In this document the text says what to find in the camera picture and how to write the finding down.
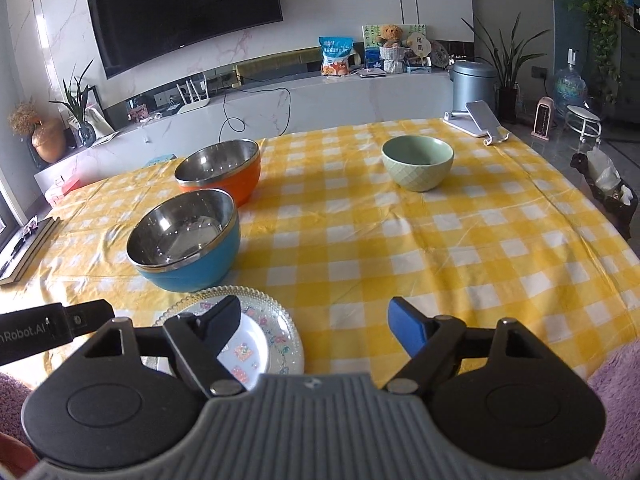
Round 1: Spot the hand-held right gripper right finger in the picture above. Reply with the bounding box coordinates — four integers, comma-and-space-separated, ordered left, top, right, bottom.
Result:
385, 296, 546, 395

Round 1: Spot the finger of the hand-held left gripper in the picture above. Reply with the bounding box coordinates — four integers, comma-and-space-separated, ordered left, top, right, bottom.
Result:
62, 299, 116, 336

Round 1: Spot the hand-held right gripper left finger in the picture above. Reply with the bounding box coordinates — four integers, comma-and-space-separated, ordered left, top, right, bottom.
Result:
90, 295, 247, 396

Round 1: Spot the small white plate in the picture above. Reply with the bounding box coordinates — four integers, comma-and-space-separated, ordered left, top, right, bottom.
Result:
200, 302, 271, 392

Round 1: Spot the blue steel bowl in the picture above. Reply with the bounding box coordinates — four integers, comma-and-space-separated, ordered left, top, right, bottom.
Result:
126, 188, 241, 293

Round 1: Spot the orange steel bowl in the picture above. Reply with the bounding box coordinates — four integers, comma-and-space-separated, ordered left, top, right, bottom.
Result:
174, 139, 262, 208

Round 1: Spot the green ceramic bowl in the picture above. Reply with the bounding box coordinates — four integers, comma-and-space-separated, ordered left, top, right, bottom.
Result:
381, 135, 455, 192

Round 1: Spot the yellow checked tablecloth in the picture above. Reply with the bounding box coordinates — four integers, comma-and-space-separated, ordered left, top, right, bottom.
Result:
0, 119, 640, 386

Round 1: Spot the dark notebook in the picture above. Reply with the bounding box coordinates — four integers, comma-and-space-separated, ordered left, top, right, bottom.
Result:
0, 216, 62, 286

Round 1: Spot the black pen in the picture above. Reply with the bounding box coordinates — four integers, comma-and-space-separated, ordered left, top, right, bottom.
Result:
0, 237, 31, 266

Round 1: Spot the window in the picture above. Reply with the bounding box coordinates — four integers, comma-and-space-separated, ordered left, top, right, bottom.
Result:
0, 180, 31, 261

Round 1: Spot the pink storage box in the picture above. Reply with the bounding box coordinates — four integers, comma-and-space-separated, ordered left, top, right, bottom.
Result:
44, 176, 82, 206

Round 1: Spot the brown round vase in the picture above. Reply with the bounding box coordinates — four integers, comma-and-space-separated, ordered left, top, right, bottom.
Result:
31, 119, 67, 164

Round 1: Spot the green plant in blue vase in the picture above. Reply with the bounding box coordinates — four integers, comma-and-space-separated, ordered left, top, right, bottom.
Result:
49, 59, 97, 148

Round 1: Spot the white paper bag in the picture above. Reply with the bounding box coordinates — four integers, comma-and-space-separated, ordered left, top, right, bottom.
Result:
75, 85, 121, 141

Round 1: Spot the dried flower bunch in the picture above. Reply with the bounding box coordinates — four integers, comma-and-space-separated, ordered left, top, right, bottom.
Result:
7, 102, 41, 137

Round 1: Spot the white phone stand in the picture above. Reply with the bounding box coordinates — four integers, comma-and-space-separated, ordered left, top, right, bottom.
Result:
442, 110, 511, 147

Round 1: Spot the white router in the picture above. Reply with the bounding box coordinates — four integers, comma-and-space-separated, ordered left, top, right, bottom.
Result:
175, 74, 211, 113

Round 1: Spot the smartphone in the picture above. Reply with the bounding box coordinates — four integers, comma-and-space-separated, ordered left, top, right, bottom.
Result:
465, 101, 501, 138

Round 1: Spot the marble television console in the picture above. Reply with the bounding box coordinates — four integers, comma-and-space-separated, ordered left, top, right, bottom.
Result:
34, 67, 468, 196

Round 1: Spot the black bin with bag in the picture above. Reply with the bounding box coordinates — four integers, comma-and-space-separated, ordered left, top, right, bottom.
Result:
570, 150, 633, 241

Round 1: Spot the grey-blue trash can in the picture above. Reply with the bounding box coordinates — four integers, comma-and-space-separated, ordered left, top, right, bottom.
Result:
450, 60, 498, 121

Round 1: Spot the potted snake plant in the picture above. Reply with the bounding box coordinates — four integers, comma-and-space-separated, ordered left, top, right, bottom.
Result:
461, 10, 551, 123

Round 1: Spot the pink space heater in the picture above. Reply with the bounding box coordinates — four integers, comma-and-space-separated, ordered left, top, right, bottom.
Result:
531, 96, 557, 141

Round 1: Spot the white round stool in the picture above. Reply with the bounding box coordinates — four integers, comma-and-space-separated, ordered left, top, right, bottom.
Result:
566, 104, 603, 147

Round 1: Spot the blue snack bag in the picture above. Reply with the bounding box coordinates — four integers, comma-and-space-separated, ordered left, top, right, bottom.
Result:
319, 36, 356, 77

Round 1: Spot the round paper fan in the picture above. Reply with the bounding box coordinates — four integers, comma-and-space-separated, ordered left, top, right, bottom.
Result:
407, 31, 433, 58

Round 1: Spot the teddy bear in basket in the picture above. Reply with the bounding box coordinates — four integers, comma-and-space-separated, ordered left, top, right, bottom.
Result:
361, 23, 427, 68

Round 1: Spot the blue water jug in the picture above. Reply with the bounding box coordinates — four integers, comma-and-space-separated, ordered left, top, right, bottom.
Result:
554, 47, 589, 116

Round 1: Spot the brown teddy bear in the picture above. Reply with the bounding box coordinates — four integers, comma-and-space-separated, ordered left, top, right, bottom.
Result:
376, 24, 405, 48

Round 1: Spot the grey cabinet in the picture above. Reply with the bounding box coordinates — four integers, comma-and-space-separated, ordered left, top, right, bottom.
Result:
587, 7, 640, 126

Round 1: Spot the pothos plant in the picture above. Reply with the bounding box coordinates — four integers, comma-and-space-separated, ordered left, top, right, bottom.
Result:
552, 0, 626, 106

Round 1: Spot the black cable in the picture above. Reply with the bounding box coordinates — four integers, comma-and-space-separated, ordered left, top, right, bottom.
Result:
218, 87, 292, 142

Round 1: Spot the wall-mounted television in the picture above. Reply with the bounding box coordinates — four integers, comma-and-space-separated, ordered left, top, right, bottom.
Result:
86, 0, 285, 79

